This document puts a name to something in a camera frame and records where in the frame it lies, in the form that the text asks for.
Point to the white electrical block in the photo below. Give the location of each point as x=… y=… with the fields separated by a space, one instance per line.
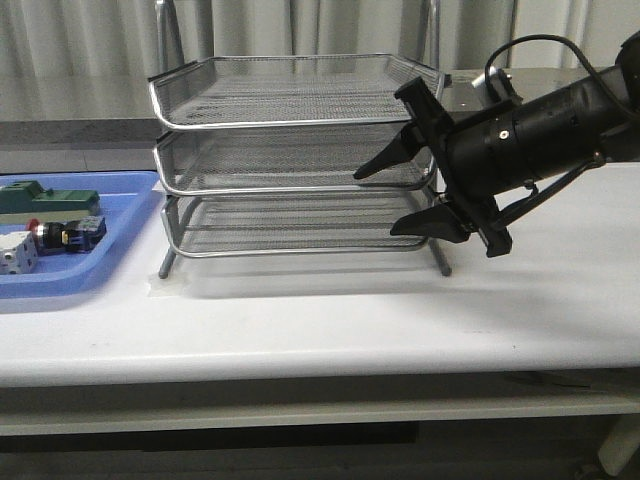
x=19 y=253

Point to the blue plastic tray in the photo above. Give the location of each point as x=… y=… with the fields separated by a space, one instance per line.
x=127 y=201

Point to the green and beige terminal block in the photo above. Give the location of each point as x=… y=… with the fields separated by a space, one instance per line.
x=25 y=200

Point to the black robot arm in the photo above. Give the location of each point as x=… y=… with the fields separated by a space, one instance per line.
x=505 y=160

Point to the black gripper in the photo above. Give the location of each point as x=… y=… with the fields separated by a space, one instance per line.
x=462 y=154

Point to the grey counter shelf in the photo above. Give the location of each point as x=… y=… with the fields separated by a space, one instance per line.
x=117 y=109

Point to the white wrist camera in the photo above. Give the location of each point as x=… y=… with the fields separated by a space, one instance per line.
x=495 y=88

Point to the red emergency stop button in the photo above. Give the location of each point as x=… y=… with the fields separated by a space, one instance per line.
x=75 y=236

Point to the mesh tray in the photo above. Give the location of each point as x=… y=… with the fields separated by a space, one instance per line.
x=268 y=91
x=282 y=159
x=237 y=225

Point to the grey metal rack frame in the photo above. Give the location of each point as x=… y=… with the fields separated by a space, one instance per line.
x=170 y=55

